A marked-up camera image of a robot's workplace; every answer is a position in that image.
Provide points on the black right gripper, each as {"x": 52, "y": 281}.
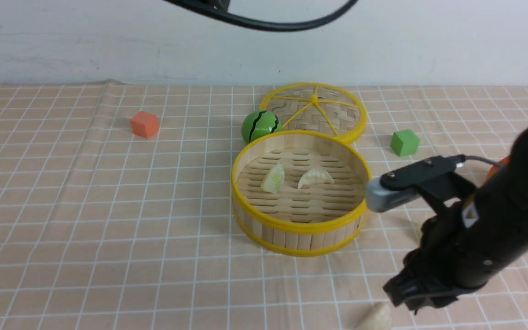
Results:
{"x": 459, "y": 252}

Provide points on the pale dumpling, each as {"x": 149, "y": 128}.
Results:
{"x": 379, "y": 318}
{"x": 418, "y": 230}
{"x": 314, "y": 176}

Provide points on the greenish dumpling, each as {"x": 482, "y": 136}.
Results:
{"x": 274, "y": 179}

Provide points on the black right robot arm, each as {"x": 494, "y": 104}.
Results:
{"x": 512, "y": 181}

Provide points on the bamboo steamer tray yellow rim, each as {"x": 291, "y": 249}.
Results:
{"x": 306, "y": 222}

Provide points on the bamboo steamer lid yellow rim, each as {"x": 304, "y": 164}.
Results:
{"x": 317, "y": 107}

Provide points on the orange-red toy pear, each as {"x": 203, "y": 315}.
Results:
{"x": 504, "y": 161}

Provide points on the green foam cube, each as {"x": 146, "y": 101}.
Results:
{"x": 405, "y": 142}

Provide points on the green toy watermelon ball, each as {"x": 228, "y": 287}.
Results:
{"x": 259, "y": 124}

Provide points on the orange foam cube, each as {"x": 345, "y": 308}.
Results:
{"x": 144, "y": 124}

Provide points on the checkered beige tablecloth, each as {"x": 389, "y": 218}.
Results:
{"x": 104, "y": 230}

